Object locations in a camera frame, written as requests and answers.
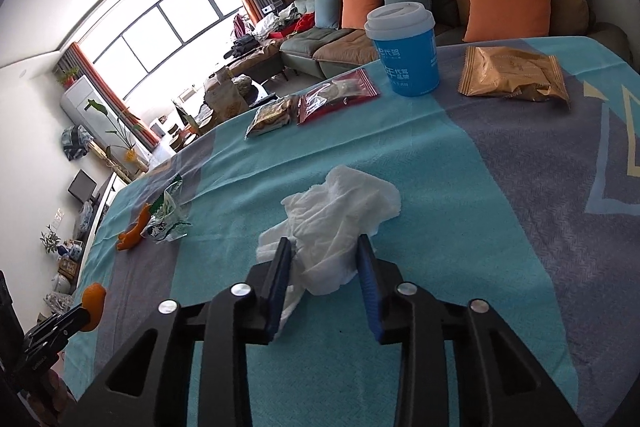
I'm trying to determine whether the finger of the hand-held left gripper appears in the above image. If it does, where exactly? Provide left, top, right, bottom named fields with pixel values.
left=25, top=303, right=92, bottom=352

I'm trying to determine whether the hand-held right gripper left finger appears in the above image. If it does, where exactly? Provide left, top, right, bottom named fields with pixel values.
left=75, top=237, right=292, bottom=427

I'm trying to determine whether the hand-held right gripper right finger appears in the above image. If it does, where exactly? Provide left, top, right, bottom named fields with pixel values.
left=356, top=234, right=583, bottom=427

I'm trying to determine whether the orange peel piece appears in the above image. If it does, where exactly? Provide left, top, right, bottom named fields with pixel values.
left=80, top=283, right=107, bottom=333

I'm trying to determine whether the white tissue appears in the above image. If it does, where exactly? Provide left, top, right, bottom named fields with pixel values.
left=256, top=164, right=402, bottom=338

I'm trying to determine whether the small potted plant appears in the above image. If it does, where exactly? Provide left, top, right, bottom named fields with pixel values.
left=41, top=227, right=63, bottom=255

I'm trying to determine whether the white TV cabinet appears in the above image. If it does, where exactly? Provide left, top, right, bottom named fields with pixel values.
left=47, top=172, right=133, bottom=308

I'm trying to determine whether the curled orange peel strip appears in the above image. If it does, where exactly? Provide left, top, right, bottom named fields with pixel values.
left=116, top=203, right=151, bottom=251

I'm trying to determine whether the green and white wrapper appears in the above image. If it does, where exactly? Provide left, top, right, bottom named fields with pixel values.
left=141, top=174, right=191, bottom=244

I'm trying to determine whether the teal and grey blanket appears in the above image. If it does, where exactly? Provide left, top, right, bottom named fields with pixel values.
left=62, top=36, right=640, bottom=427

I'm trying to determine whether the black monitor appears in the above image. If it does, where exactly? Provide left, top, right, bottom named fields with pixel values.
left=67, top=169, right=98, bottom=202

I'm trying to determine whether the clear packet of brown snacks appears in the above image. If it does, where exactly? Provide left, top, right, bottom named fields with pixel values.
left=245, top=96, right=301, bottom=139

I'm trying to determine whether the cloth-covered standing fan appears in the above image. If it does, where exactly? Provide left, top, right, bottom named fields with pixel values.
left=61, top=125, right=93, bottom=161

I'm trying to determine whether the black glass coffee table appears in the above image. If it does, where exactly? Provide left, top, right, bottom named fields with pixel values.
left=170, top=72, right=281, bottom=148

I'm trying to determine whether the tall potted plant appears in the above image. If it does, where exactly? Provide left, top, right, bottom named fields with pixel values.
left=85, top=99, right=151, bottom=170

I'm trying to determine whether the red and clear snack packet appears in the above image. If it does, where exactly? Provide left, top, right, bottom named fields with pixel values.
left=297, top=68, right=382, bottom=126

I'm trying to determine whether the large beige snack bag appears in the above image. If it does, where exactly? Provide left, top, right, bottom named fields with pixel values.
left=202, top=67, right=251, bottom=120

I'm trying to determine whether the white standing air conditioner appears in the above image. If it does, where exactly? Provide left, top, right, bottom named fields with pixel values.
left=60, top=74, right=136, bottom=172

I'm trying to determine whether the blue cup with white lid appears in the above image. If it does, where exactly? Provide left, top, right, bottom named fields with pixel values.
left=364, top=2, right=441, bottom=98

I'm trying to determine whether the brown biscuit packet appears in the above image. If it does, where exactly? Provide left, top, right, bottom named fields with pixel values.
left=459, top=46, right=571, bottom=105

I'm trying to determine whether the pile of clothes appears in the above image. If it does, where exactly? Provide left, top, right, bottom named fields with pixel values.
left=227, top=4, right=316, bottom=58

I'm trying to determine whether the orange cushion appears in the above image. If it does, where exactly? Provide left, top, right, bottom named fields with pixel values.
left=341, top=0, right=385, bottom=30
left=462, top=0, right=553, bottom=44

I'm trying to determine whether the large window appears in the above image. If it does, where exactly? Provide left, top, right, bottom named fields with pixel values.
left=80, top=0, right=246, bottom=108

